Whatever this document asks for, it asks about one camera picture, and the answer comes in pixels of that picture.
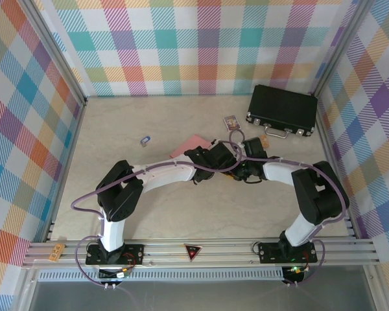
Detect aluminium side rail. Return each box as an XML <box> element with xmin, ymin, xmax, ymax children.
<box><xmin>43</xmin><ymin>97</ymin><xmax>88</xmax><ymax>242</ymax></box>
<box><xmin>312</xmin><ymin>95</ymin><xmax>359</xmax><ymax>240</ymax></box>

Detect black carrying case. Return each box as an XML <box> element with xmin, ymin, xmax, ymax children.
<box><xmin>245</xmin><ymin>84</ymin><xmax>318</xmax><ymax>139</ymax></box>

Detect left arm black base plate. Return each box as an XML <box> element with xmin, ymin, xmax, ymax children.
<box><xmin>85</xmin><ymin>243</ymin><xmax>146</xmax><ymax>267</ymax></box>

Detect aluminium frame rail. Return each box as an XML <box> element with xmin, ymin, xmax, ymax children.
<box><xmin>22</xmin><ymin>238</ymin><xmax>382</xmax><ymax>270</ymax></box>

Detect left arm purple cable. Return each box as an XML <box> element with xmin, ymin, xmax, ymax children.
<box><xmin>70</xmin><ymin>129</ymin><xmax>247</xmax><ymax>288</ymax></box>

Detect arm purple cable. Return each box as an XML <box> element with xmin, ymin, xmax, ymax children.
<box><xmin>213</xmin><ymin>139</ymin><xmax>350</xmax><ymax>288</ymax></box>
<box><xmin>70</xmin><ymin>129</ymin><xmax>247</xmax><ymax>288</ymax></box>

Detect orange label tag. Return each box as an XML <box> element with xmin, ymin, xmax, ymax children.
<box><xmin>49</xmin><ymin>244</ymin><xmax>65</xmax><ymax>262</ymax></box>

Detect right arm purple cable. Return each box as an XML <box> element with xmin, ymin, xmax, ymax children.
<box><xmin>213</xmin><ymin>139</ymin><xmax>350</xmax><ymax>288</ymax></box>

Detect pink paper box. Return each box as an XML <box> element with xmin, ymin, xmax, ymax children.
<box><xmin>168</xmin><ymin>134</ymin><xmax>211</xmax><ymax>160</ymax></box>

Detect playing card deck box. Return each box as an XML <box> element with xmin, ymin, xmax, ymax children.
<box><xmin>222</xmin><ymin>114</ymin><xmax>241</xmax><ymax>132</ymax></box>

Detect grey slotted cable duct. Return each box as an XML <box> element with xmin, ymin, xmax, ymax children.
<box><xmin>37</xmin><ymin>267</ymin><xmax>285</xmax><ymax>282</ymax></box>

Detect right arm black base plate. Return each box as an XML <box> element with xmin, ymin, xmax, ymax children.
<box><xmin>257</xmin><ymin>241</ymin><xmax>319</xmax><ymax>265</ymax></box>

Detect aluminium frame post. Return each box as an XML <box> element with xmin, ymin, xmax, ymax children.
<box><xmin>19</xmin><ymin>0</ymin><xmax>88</xmax><ymax>108</ymax></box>
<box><xmin>311</xmin><ymin>0</ymin><xmax>375</xmax><ymax>98</ymax></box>

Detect black connector box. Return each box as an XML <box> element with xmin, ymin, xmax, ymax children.
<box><xmin>99</xmin><ymin>268</ymin><xmax>130</xmax><ymax>281</ymax></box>
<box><xmin>283</xmin><ymin>266</ymin><xmax>307</xmax><ymax>282</ymax></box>

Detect grey metal panel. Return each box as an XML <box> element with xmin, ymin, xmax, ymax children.
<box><xmin>19</xmin><ymin>280</ymin><xmax>386</xmax><ymax>311</ymax></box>

